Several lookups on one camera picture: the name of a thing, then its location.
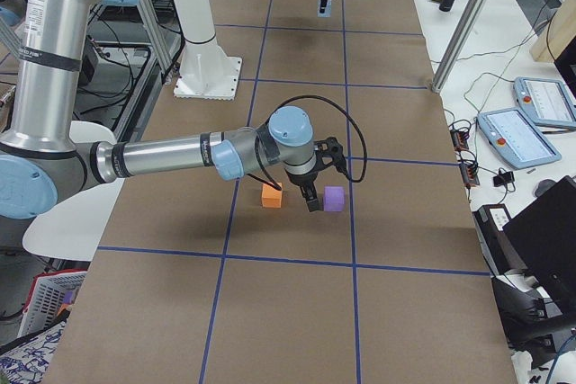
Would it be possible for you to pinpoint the light blue foam block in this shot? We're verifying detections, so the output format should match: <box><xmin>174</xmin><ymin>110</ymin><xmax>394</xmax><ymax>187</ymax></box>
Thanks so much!
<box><xmin>318</xmin><ymin>0</ymin><xmax>332</xmax><ymax>18</ymax></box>

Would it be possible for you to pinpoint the purple foam block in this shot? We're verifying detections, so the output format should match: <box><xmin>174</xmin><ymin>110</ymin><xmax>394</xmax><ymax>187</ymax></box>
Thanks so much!
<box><xmin>323</xmin><ymin>185</ymin><xmax>346</xmax><ymax>212</ymax></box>

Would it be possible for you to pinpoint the orange foam block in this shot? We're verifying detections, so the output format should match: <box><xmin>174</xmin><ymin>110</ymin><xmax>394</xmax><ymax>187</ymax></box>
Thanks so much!
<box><xmin>261</xmin><ymin>183</ymin><xmax>284</xmax><ymax>209</ymax></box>

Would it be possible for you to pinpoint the near teach pendant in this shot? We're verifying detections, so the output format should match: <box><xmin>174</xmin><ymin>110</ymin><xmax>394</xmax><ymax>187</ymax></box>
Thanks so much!
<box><xmin>477</xmin><ymin>108</ymin><xmax>562</xmax><ymax>169</ymax></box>

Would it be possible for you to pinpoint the teach pendant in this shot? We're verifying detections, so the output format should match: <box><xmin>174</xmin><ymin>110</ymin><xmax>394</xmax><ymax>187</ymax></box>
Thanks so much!
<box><xmin>477</xmin><ymin>108</ymin><xmax>562</xmax><ymax>169</ymax></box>
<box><xmin>513</xmin><ymin>76</ymin><xmax>575</xmax><ymax>130</ymax></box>

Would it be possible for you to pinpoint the black monitor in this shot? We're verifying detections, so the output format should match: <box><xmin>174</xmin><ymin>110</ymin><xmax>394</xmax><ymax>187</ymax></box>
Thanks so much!
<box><xmin>504</xmin><ymin>176</ymin><xmax>575</xmax><ymax>310</ymax></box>

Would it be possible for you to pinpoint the far teach pendant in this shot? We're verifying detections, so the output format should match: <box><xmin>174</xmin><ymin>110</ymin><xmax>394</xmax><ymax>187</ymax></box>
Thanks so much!
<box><xmin>513</xmin><ymin>76</ymin><xmax>575</xmax><ymax>130</ymax></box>

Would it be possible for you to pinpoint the white plastic basket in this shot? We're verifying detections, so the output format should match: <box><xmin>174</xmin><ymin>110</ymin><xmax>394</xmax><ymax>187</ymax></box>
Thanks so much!
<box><xmin>18</xmin><ymin>269</ymin><xmax>87</xmax><ymax>337</ymax></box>

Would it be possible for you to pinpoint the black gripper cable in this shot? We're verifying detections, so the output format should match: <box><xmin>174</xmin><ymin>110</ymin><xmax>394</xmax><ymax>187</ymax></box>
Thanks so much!
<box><xmin>246</xmin><ymin>94</ymin><xmax>371</xmax><ymax>190</ymax></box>

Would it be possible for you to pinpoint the white camera post base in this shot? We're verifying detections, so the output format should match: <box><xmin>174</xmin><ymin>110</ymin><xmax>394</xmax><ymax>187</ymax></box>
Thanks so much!
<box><xmin>174</xmin><ymin>0</ymin><xmax>242</xmax><ymax>100</ymax></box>

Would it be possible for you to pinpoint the aluminium frame post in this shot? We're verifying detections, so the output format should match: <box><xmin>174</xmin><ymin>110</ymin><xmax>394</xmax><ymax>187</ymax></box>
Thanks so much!
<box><xmin>431</xmin><ymin>0</ymin><xmax>487</xmax><ymax>94</ymax></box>

